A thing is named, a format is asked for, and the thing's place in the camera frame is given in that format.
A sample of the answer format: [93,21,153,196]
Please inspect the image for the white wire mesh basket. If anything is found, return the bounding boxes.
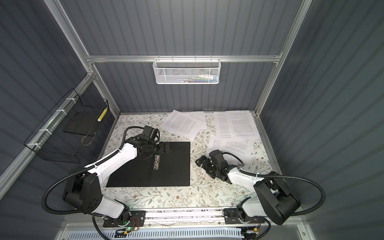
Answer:
[153,59,222,85]

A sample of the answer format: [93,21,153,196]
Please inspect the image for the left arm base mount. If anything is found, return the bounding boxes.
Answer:
[103,211,147,228]

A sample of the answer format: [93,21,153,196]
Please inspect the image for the black pad in basket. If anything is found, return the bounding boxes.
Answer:
[64,112,101,137]

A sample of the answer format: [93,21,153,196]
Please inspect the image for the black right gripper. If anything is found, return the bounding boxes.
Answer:
[196,155,220,178]

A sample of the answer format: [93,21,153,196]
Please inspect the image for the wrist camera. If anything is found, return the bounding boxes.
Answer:
[142,126,160,143]
[209,150,225,165]

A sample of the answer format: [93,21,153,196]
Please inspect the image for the aluminium front rail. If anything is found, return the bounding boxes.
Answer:
[59,204,307,232]

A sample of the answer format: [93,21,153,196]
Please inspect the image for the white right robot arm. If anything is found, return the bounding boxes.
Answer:
[196,156,301,225]

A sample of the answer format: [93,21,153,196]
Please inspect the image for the printed paper sheet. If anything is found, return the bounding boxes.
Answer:
[160,110,205,141]
[187,111,208,131]
[214,111,261,140]
[206,136,254,165]

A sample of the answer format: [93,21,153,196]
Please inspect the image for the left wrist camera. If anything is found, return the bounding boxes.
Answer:
[142,126,160,143]

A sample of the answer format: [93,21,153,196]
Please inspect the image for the metal folder clip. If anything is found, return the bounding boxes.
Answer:
[153,155,160,171]

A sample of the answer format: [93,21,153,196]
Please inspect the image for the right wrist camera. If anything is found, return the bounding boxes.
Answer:
[209,150,225,165]

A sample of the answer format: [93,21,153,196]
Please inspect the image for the yellow marker pen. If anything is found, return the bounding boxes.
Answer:
[97,108,109,122]

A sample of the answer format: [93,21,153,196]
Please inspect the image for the black file folder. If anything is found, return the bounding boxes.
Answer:
[106,142,191,188]

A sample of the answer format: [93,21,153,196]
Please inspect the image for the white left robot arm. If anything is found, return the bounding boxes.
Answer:
[63,136,171,219]

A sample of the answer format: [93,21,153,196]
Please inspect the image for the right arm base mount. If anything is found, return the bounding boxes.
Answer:
[222,208,265,225]

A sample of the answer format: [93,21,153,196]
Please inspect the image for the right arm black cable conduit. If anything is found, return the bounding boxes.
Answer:
[221,151,327,240]

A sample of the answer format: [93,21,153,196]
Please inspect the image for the white slotted cable duct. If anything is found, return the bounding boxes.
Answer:
[67,227,245,240]

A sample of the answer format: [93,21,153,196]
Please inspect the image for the pens in white basket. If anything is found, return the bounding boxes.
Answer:
[175,75,219,84]

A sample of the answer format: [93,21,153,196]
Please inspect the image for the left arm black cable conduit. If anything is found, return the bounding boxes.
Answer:
[41,125,148,240]

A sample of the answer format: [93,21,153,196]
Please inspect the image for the black wire mesh basket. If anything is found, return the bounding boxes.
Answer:
[24,89,109,164]

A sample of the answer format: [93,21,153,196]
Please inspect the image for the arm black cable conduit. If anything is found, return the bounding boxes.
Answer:
[41,125,148,240]
[221,151,327,240]

